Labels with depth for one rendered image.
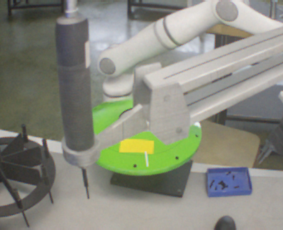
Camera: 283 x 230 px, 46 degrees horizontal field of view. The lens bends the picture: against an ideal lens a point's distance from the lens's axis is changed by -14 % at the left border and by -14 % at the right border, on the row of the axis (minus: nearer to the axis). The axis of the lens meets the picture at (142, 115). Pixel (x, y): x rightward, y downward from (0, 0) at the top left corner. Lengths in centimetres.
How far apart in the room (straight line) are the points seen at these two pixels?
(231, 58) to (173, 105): 10
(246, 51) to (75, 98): 24
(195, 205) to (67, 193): 34
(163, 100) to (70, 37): 14
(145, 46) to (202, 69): 55
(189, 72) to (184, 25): 50
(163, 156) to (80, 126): 46
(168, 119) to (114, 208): 53
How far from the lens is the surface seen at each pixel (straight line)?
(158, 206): 97
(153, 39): 99
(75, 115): 42
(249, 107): 259
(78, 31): 38
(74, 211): 96
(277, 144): 96
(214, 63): 49
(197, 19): 97
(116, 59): 107
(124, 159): 86
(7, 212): 88
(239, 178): 107
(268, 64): 59
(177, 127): 48
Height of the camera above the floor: 164
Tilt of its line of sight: 35 degrees down
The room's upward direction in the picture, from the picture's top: 1 degrees clockwise
